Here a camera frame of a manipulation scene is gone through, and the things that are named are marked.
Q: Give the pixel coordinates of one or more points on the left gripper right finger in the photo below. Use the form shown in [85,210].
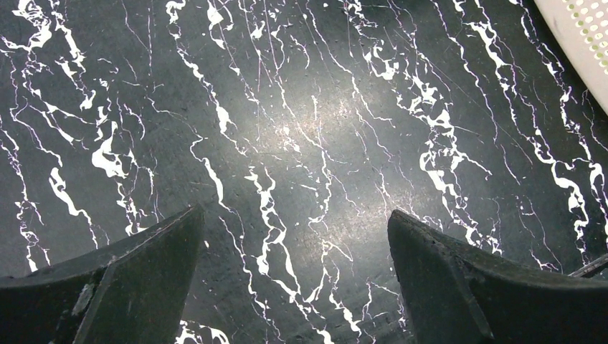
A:
[457,293]

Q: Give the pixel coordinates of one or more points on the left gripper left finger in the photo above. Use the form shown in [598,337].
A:
[131,291]

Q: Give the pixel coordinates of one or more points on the beige perforated plastic basket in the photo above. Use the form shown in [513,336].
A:
[580,28]

